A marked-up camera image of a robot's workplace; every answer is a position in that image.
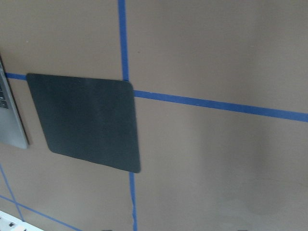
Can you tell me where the grey laptop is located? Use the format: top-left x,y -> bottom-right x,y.
0,61 -> 28,149

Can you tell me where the black mouse pad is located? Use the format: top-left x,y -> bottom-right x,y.
26,73 -> 141,173

